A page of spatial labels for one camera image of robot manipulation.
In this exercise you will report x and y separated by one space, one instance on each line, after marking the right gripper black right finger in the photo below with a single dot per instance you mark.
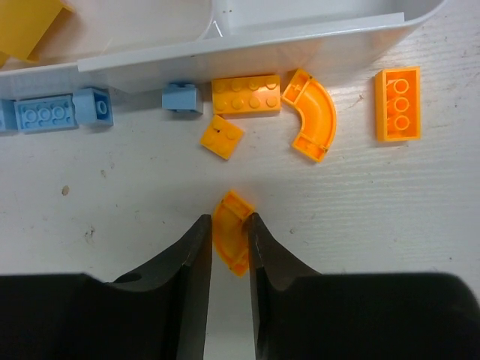
299 313

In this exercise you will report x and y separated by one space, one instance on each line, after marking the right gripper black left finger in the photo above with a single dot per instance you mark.
155 311

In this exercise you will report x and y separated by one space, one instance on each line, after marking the small orange curved lego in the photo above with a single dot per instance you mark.
230 240

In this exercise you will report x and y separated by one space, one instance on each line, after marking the large orange curved lego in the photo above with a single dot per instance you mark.
317 114

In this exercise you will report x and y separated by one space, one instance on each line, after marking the small orange square plate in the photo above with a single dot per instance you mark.
221 137

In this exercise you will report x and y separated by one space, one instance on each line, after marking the single light blue lego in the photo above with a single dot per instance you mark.
182 97

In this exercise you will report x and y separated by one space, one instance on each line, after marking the orange 2x4 lego plate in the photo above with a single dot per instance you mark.
246 95

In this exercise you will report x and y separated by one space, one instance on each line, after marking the orange 2x3 lego brick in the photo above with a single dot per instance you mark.
398 104

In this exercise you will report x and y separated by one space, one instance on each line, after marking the yellow 2x3 lego brick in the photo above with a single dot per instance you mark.
24 24

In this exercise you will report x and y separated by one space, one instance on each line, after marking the light blue lego row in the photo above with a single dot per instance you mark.
89 107

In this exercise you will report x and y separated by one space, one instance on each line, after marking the white divided plastic tray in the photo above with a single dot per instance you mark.
139 46

